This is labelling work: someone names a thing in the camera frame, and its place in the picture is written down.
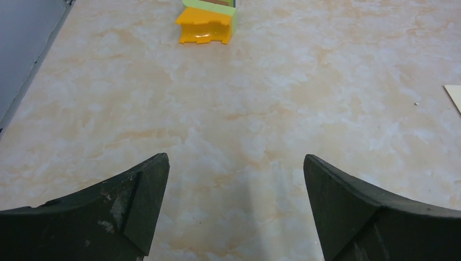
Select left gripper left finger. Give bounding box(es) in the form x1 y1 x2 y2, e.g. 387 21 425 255
1 153 170 260

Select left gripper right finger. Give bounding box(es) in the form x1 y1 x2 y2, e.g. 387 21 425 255
303 154 460 260

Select yellow envelope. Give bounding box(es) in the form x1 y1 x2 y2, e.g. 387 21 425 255
444 85 461 113

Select stacked colourful toy blocks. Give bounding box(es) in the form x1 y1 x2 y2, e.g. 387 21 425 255
175 0 239 45

